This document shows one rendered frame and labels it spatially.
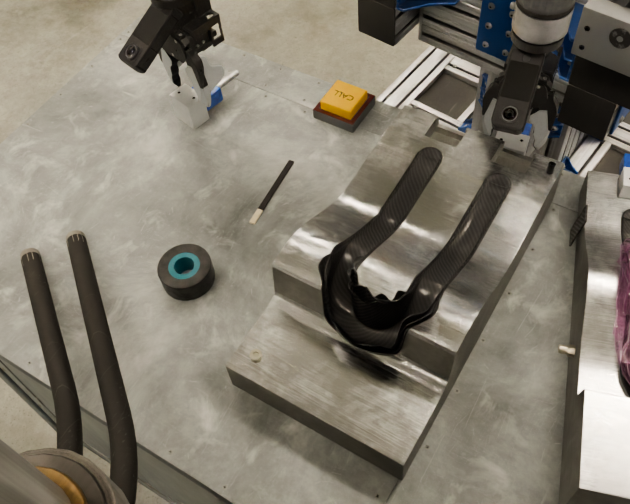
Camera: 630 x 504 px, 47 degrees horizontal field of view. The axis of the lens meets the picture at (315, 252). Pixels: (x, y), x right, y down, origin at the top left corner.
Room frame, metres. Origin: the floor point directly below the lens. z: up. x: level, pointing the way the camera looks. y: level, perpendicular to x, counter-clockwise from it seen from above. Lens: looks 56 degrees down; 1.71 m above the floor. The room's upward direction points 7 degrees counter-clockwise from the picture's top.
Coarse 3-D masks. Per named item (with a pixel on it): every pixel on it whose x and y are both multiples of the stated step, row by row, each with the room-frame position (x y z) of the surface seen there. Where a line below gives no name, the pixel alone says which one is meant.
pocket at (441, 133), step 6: (438, 120) 0.78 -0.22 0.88; (432, 126) 0.77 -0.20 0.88; (438, 126) 0.77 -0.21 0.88; (444, 126) 0.77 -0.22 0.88; (426, 132) 0.75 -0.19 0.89; (432, 132) 0.77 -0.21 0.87; (438, 132) 0.77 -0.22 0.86; (444, 132) 0.77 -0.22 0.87; (450, 132) 0.76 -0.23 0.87; (456, 132) 0.76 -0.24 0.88; (432, 138) 0.76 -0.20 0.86; (438, 138) 0.76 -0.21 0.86; (444, 138) 0.76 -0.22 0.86; (450, 138) 0.76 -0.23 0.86; (456, 138) 0.75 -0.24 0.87; (450, 144) 0.75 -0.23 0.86; (456, 144) 0.74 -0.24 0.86
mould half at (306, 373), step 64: (384, 192) 0.65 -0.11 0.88; (448, 192) 0.63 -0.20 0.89; (512, 192) 0.62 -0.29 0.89; (320, 256) 0.52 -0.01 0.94; (384, 256) 0.52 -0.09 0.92; (512, 256) 0.52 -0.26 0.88; (320, 320) 0.46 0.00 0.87; (448, 320) 0.40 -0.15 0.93; (256, 384) 0.39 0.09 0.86; (320, 384) 0.38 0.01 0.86; (384, 384) 0.37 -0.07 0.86; (448, 384) 0.36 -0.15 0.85; (384, 448) 0.28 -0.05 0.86
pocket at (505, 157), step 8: (496, 152) 0.70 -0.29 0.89; (504, 152) 0.71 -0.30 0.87; (512, 152) 0.70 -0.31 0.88; (496, 160) 0.70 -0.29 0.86; (504, 160) 0.70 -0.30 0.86; (512, 160) 0.70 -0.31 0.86; (520, 160) 0.69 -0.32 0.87; (528, 160) 0.68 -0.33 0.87; (512, 168) 0.68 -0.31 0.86; (520, 168) 0.68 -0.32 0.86
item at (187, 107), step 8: (232, 72) 1.00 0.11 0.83; (224, 80) 0.99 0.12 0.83; (184, 88) 0.95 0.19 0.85; (192, 88) 0.97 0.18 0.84; (216, 88) 0.96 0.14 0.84; (176, 96) 0.94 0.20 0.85; (184, 96) 0.93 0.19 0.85; (192, 96) 0.93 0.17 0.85; (216, 96) 0.95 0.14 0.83; (176, 104) 0.93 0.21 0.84; (184, 104) 0.92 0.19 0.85; (192, 104) 0.91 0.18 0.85; (200, 104) 0.92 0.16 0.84; (216, 104) 0.95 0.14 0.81; (176, 112) 0.94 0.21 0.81; (184, 112) 0.92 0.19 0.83; (192, 112) 0.91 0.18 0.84; (200, 112) 0.92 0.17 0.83; (184, 120) 0.93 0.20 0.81; (192, 120) 0.91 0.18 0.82; (200, 120) 0.92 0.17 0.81
